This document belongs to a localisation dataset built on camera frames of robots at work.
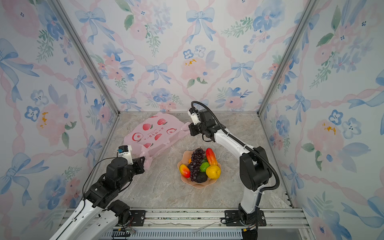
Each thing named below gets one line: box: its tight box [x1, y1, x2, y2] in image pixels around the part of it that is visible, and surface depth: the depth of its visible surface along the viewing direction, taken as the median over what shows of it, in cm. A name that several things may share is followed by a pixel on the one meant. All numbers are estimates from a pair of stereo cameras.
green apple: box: [199, 161, 210, 172], surface depth 87 cm
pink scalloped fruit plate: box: [177, 149, 222, 189], surface depth 84 cm
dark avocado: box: [194, 171, 208, 183], surface depth 83 cm
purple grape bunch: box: [188, 147, 206, 182], surface depth 86 cm
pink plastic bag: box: [123, 112, 191, 170], surface depth 92 cm
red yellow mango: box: [179, 164, 191, 179], surface depth 84 cm
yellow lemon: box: [206, 165, 221, 179], surface depth 82 cm
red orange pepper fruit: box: [206, 147, 218, 166], surface depth 90 cm
